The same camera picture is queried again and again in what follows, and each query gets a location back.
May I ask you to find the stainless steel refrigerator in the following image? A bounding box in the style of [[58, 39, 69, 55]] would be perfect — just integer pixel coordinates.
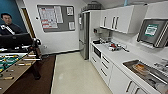
[[77, 9, 102, 61]]

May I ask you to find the wide white bottom drawer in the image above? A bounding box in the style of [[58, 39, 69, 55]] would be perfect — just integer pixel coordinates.
[[89, 49, 103, 73]]

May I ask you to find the grey bulletin board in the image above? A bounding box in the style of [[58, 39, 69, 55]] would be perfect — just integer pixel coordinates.
[[36, 4, 76, 34]]

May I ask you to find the wide white upper cabinet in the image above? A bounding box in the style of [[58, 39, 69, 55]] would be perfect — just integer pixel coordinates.
[[98, 4, 148, 35]]

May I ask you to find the white sink base cabinet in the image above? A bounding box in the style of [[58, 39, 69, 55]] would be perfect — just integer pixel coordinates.
[[108, 64, 158, 94]]

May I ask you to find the plastic container orange food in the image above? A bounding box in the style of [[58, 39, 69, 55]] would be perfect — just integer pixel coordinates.
[[132, 62, 150, 75]]

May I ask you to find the blue spray bottle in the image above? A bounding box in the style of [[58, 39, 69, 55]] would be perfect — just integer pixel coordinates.
[[123, 0, 129, 7]]

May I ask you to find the brown wooden door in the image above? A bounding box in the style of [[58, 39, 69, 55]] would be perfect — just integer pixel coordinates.
[[21, 7, 36, 40]]

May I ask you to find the black cart with monitor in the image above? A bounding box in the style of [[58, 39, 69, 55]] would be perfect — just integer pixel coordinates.
[[0, 32, 43, 53]]

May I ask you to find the grey paper towel dispenser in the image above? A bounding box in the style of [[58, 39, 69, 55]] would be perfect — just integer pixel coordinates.
[[136, 17, 168, 50]]

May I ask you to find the green foosball table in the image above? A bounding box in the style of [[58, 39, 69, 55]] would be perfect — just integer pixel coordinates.
[[0, 49, 43, 94]]

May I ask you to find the stainless steel sink basin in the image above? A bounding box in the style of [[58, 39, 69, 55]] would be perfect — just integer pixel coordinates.
[[122, 58, 168, 93]]

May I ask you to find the wire basket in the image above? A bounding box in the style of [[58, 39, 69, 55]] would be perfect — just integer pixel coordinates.
[[85, 2, 103, 12]]

